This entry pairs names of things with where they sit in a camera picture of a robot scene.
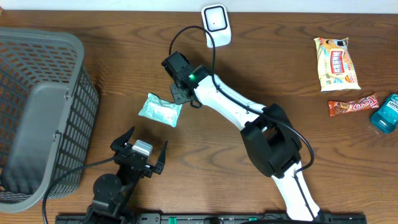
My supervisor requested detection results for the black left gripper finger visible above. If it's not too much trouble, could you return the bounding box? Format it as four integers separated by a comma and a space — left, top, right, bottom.
110, 126, 134, 151
154, 141, 168, 175

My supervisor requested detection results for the green wet wipes pack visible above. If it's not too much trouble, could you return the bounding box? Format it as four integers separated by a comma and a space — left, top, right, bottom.
139, 93, 182, 128

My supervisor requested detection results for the red chocolate bar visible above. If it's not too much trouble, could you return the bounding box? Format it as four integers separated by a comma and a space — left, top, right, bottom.
328, 93, 379, 116

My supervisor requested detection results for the orange snack bag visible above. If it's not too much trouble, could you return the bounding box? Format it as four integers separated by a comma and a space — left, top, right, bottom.
314, 37, 361, 93

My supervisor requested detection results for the blue mouthwash bottle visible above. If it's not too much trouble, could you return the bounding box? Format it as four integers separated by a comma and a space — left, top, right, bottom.
370, 93, 397, 134

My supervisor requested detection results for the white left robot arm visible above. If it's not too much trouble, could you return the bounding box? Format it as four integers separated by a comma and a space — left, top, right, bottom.
81, 128, 168, 224

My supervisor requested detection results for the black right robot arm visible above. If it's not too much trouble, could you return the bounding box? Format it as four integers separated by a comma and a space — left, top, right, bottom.
162, 52, 320, 222

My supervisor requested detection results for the white barcode scanner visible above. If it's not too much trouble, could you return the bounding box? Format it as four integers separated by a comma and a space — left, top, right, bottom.
201, 4, 232, 47

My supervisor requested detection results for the grey plastic basket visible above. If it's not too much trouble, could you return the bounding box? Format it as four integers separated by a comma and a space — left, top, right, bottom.
1, 27, 99, 213

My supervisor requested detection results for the black left camera cable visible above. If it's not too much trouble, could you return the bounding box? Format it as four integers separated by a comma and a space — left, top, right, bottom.
42, 156, 121, 224

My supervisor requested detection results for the black camera cable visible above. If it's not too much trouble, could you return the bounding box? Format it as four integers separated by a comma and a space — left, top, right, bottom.
42, 156, 121, 224
169, 25, 315, 218

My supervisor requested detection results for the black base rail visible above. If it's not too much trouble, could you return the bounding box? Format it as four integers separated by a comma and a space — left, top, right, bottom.
55, 213, 367, 224

